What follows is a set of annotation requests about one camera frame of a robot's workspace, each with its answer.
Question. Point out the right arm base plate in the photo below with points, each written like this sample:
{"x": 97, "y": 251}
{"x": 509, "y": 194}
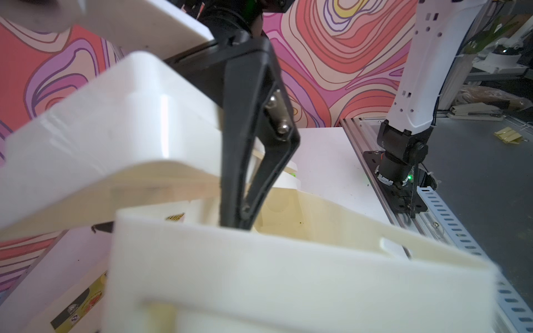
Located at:
{"x": 401, "y": 199}

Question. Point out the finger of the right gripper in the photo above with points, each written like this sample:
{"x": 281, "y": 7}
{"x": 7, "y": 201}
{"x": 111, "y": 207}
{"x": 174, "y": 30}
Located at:
{"x": 259, "y": 135}

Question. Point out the white wrap dispenser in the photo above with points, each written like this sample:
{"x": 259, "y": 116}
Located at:
{"x": 308, "y": 265}
{"x": 138, "y": 134}

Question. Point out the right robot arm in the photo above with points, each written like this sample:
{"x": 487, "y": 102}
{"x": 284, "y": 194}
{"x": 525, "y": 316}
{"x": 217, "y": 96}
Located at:
{"x": 439, "y": 29}

